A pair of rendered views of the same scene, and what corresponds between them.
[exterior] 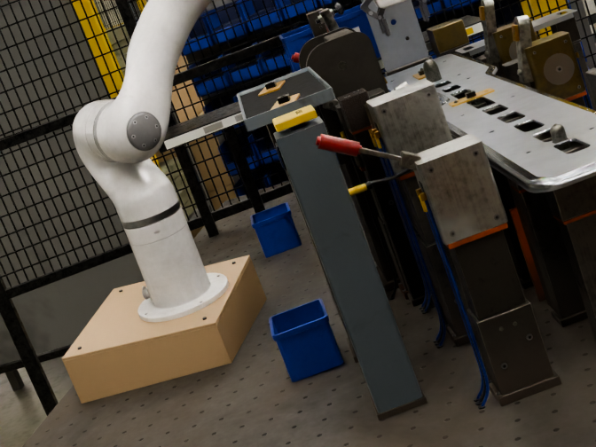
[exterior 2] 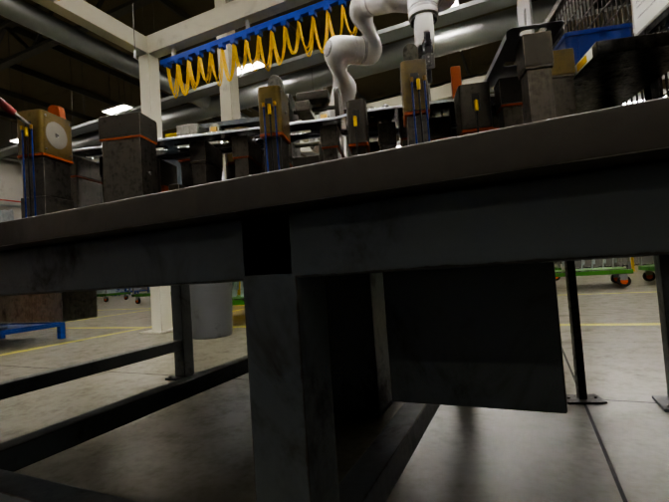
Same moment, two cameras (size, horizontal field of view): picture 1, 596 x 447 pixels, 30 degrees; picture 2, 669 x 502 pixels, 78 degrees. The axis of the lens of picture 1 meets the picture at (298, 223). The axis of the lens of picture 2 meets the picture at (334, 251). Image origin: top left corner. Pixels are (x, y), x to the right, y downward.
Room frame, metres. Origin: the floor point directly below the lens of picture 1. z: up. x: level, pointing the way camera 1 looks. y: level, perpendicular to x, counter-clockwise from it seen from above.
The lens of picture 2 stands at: (2.37, -1.57, 0.59)
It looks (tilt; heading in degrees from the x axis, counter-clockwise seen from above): 2 degrees up; 98
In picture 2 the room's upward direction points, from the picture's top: 4 degrees counter-clockwise
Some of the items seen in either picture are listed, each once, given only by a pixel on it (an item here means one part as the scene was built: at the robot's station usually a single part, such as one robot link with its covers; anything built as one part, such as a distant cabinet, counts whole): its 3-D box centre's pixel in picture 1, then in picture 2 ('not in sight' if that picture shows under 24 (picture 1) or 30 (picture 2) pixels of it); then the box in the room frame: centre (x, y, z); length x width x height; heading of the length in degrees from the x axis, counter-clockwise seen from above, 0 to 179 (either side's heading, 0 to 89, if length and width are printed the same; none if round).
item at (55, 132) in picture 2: not in sight; (43, 181); (1.44, -0.58, 0.88); 0.14 x 0.09 x 0.36; 90
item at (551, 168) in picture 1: (478, 99); (265, 135); (2.01, -0.39, 1.00); 1.38 x 0.22 x 0.02; 0
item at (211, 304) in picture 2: not in sight; (210, 300); (0.48, 2.41, 0.36); 0.50 x 0.50 x 0.73
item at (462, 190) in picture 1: (476, 276); not in sight; (1.44, -0.20, 0.88); 0.12 x 0.07 x 0.36; 90
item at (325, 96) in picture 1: (281, 96); (238, 127); (1.80, -0.05, 1.16); 0.37 x 0.14 x 0.02; 0
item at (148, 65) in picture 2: not in sight; (155, 192); (-0.40, 2.97, 1.64); 0.36 x 0.36 x 3.28; 74
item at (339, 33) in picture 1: (370, 155); (319, 165); (2.13, -0.18, 0.94); 0.18 x 0.13 x 0.49; 0
